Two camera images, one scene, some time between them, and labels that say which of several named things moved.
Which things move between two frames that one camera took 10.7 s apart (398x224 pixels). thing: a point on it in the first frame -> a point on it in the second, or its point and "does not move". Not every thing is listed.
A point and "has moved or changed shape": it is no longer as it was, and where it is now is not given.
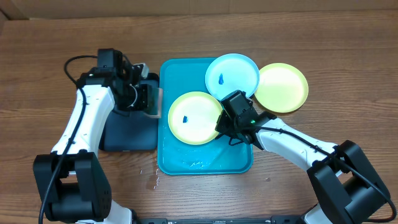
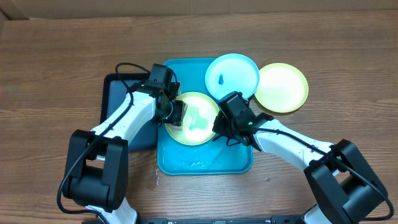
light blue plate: [228, 73] does not move
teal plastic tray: [175, 157] does not move
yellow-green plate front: [193, 116] does not move
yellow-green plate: [281, 88] does not move
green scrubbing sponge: [155, 98] has moved or changed shape
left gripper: [143, 104] -> [177, 117]
